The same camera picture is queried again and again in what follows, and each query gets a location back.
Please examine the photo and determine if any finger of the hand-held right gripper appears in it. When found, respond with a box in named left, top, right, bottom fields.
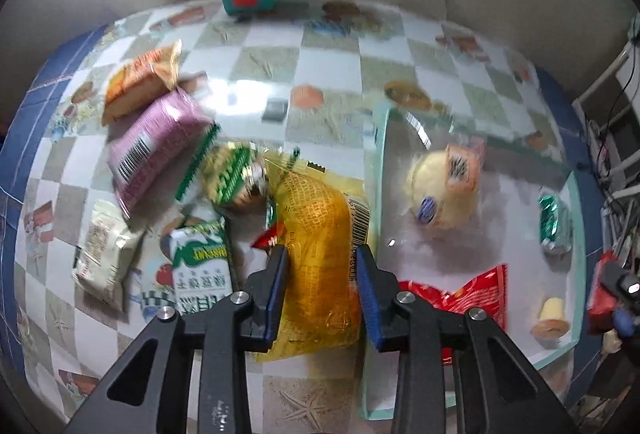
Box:
left=598, top=260, right=640, bottom=340

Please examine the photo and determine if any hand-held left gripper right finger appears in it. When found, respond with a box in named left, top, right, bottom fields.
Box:
left=355, top=244, right=581, bottom=434

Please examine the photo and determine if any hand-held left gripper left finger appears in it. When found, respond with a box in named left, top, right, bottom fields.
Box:
left=62, top=244, right=290, bottom=434

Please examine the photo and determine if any red print clear packet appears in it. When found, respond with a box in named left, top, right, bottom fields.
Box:
left=587, top=251, right=626, bottom=355

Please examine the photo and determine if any small pale roll packet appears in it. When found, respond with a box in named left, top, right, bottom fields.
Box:
left=530, top=296, right=571, bottom=340

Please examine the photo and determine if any yellow snack packet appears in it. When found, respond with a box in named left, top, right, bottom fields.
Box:
left=255, top=151, right=373, bottom=360

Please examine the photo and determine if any light green snack packet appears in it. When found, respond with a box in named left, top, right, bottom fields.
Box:
left=537, top=193, right=576, bottom=257

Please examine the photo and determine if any green white biscuit packet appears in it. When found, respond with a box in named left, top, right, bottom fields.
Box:
left=167, top=209, right=236, bottom=317

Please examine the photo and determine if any red snack packet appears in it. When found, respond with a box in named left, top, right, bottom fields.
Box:
left=397, top=264, right=508, bottom=365

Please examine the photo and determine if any shallow teal cardboard box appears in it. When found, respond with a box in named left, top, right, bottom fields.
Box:
left=357, top=104, right=588, bottom=421

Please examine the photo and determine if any round bun packet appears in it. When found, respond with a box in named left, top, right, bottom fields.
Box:
left=400, top=141, right=488, bottom=232

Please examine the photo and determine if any clear green-edged pastry packet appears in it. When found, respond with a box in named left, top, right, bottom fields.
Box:
left=175, top=121, right=301, bottom=215

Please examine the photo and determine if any pink snack packet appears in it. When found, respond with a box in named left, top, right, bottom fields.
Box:
left=107, top=89, right=216, bottom=220

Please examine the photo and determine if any orange snack packet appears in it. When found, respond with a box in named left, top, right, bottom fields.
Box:
left=101, top=40, right=182, bottom=127

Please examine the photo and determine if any small red wrapper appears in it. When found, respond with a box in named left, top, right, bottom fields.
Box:
left=250, top=221, right=287, bottom=250

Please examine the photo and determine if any white snack packet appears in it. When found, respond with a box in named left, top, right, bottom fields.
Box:
left=72, top=200, right=143, bottom=312

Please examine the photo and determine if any white metal rack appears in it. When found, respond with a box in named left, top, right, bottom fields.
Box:
left=572, top=14, right=640, bottom=195

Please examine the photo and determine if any checkered printed tablecloth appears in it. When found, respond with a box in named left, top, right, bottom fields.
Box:
left=12, top=0, right=576, bottom=434

